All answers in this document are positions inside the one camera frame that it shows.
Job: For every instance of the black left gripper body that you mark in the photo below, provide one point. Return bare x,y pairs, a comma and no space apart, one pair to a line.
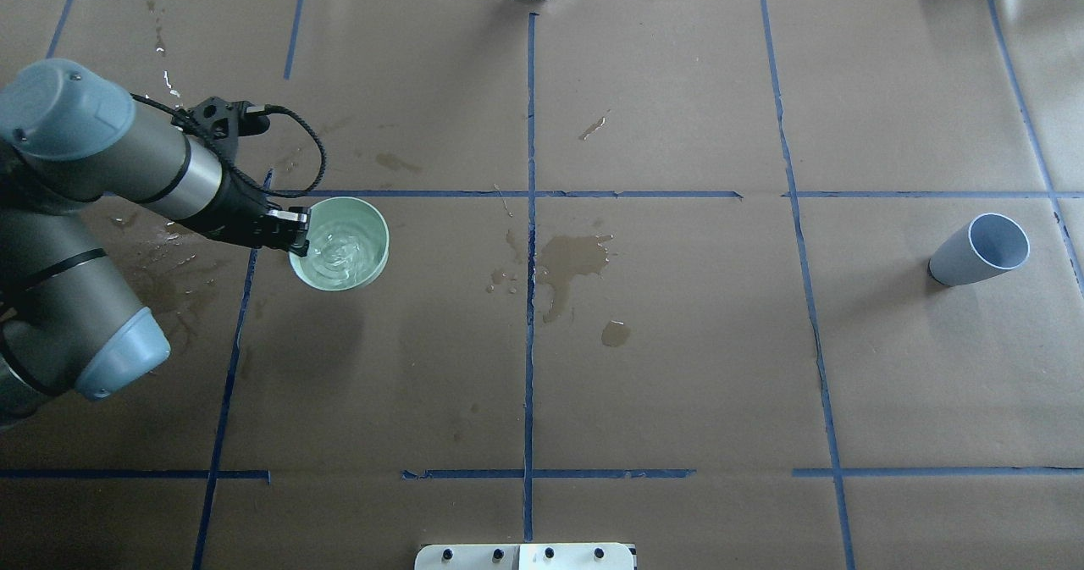
238,212

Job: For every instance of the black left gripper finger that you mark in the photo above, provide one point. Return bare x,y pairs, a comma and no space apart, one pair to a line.
288,229

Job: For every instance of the mint green bowl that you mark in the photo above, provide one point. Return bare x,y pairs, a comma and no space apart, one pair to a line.
349,245

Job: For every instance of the light blue plastic cup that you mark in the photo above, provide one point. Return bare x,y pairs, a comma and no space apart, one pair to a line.
988,246

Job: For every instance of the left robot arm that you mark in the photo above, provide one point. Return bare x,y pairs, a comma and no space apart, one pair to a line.
70,320

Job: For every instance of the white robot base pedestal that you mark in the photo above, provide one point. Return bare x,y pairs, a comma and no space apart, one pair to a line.
575,555

